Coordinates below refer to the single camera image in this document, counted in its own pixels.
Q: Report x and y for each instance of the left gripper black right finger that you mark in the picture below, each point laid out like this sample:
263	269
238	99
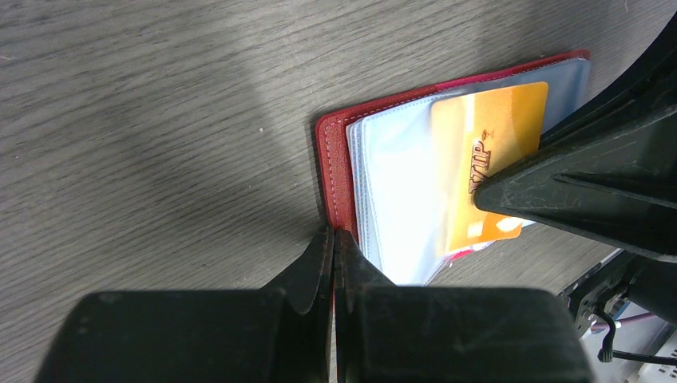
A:
389	333

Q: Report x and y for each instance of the red leather card holder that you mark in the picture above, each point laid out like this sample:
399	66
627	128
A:
376	162

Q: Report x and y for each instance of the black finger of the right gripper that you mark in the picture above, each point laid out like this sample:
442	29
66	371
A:
656	61
613	181

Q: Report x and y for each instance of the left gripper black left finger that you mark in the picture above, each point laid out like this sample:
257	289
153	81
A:
279	332

